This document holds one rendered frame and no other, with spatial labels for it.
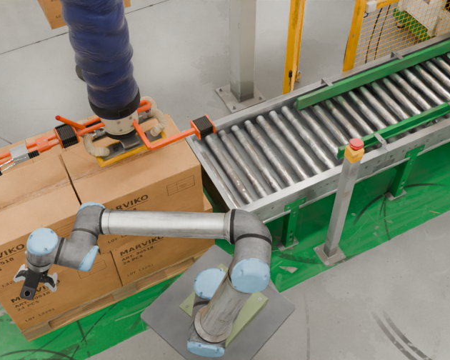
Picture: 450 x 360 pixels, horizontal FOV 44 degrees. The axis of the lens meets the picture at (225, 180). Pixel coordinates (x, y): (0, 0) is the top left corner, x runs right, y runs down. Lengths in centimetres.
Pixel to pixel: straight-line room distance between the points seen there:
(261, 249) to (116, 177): 122
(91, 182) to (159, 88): 194
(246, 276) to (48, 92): 333
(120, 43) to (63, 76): 263
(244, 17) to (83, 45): 186
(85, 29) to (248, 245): 102
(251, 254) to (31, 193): 141
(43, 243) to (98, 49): 79
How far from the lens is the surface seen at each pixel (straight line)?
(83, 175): 284
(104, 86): 238
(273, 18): 526
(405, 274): 365
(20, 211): 280
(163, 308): 260
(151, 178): 276
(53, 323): 351
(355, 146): 278
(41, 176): 289
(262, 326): 254
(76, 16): 217
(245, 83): 429
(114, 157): 262
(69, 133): 259
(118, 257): 311
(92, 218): 193
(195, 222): 183
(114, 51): 227
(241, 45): 405
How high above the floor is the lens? 308
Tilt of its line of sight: 52 degrees down
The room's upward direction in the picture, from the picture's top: 2 degrees counter-clockwise
